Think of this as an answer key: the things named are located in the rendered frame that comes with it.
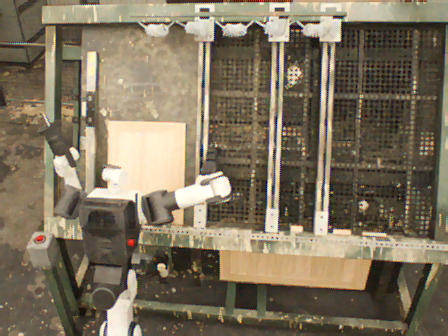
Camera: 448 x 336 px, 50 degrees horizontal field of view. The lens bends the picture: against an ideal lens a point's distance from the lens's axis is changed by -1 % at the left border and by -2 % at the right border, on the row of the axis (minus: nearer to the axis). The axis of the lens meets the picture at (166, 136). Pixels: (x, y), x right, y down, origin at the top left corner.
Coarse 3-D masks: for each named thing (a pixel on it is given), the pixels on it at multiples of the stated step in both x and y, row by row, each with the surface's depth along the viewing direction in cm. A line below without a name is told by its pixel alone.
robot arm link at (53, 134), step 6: (54, 120) 238; (60, 120) 236; (54, 126) 233; (60, 126) 235; (42, 132) 232; (48, 132) 233; (54, 132) 235; (60, 132) 236; (48, 138) 234; (54, 138) 235; (60, 138) 237; (48, 144) 237; (54, 144) 235; (60, 144) 236; (66, 144) 239; (54, 150) 237
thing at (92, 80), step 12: (96, 60) 273; (96, 72) 273; (96, 84) 274; (96, 96) 275; (96, 108) 276; (96, 120) 276; (96, 132) 277; (96, 144) 277; (96, 156) 278; (96, 168) 279
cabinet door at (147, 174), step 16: (112, 128) 274; (128, 128) 272; (144, 128) 271; (160, 128) 269; (176, 128) 268; (112, 144) 275; (128, 144) 273; (144, 144) 272; (160, 144) 270; (176, 144) 268; (112, 160) 275; (128, 160) 274; (144, 160) 272; (160, 160) 270; (176, 160) 268; (128, 176) 274; (144, 176) 273; (160, 176) 271; (176, 176) 269; (144, 192) 273; (176, 224) 270
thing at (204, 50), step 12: (204, 24) 240; (204, 36) 253; (204, 48) 258; (204, 60) 261; (204, 72) 261; (204, 84) 259; (204, 96) 262; (204, 108) 262; (204, 120) 259; (204, 132) 260; (204, 144) 260; (204, 156) 260; (204, 204) 262; (204, 216) 262
